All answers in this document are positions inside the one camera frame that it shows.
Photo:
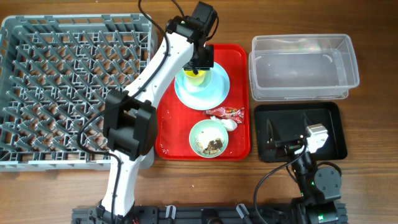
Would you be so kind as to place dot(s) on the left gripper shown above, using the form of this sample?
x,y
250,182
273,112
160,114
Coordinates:
x,y
209,63

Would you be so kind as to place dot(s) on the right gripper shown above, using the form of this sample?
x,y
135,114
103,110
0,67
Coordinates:
x,y
272,142

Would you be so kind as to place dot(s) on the yellow plastic cup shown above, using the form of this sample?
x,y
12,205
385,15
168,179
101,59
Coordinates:
x,y
195,78

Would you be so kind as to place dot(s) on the green bowl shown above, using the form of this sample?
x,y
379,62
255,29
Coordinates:
x,y
207,123

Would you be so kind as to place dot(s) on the food leftovers rice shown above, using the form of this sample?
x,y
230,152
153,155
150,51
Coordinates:
x,y
209,141

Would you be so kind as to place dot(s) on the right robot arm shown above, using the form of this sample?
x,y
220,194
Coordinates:
x,y
319,183

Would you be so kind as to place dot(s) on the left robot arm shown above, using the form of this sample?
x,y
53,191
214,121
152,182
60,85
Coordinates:
x,y
130,115

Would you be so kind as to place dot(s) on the grey dishwasher rack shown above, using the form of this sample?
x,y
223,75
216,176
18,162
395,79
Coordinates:
x,y
56,71

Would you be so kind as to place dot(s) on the black plastic tray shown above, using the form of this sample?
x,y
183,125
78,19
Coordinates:
x,y
289,124

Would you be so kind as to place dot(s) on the light blue plate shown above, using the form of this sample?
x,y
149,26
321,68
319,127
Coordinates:
x,y
212,96

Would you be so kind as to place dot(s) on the red snack wrapper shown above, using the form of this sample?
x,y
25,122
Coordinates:
x,y
235,114

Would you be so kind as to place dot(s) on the crumpled white tissue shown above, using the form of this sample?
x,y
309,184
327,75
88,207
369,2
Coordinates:
x,y
228,124

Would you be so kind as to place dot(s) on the clear plastic bin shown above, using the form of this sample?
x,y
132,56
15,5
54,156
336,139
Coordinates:
x,y
302,67

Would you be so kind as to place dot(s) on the red plastic tray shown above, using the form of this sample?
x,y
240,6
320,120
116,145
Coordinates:
x,y
175,120

